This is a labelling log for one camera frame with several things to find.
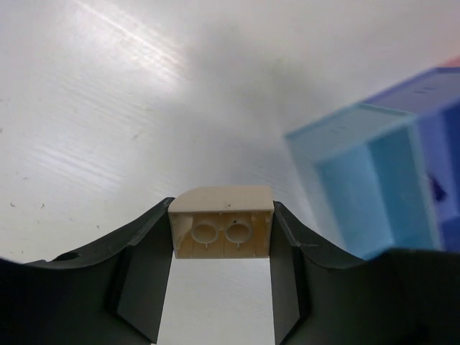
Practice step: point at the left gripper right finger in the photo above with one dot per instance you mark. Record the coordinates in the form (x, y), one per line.
(322, 294)

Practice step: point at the purple blue container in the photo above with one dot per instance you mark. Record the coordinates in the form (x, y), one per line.
(433, 97)

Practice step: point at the tan lego brick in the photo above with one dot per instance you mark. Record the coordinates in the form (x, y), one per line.
(222, 222)

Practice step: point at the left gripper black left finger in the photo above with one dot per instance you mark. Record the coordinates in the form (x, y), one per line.
(110, 291)

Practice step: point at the purple lego plate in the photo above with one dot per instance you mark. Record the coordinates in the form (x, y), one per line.
(439, 193)

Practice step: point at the light blue container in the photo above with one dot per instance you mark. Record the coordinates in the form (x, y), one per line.
(363, 171)

